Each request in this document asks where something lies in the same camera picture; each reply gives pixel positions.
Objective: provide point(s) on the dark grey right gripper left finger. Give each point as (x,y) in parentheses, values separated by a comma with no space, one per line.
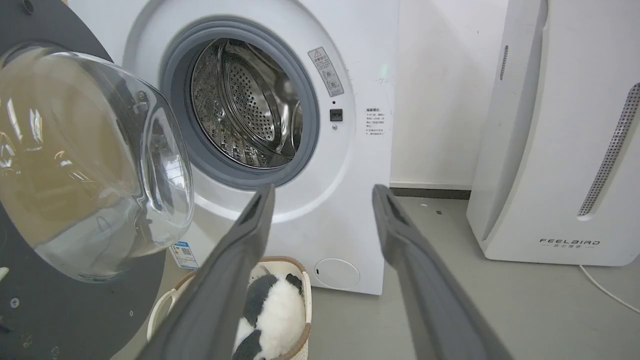
(220,285)

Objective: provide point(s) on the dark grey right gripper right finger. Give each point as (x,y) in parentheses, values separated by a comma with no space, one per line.
(430,290)

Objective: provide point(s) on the round glass washing machine door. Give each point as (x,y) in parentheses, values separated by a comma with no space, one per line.
(85,170)

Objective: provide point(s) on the white front-load washing machine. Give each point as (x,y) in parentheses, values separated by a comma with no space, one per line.
(345,150)

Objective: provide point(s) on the black and white plush toy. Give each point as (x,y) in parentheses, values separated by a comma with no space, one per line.
(272,320)

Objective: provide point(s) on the white woven laundry basket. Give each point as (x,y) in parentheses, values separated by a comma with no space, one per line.
(300,280)

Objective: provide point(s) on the white Feelbird air purifier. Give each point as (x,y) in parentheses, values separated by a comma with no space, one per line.
(560,135)

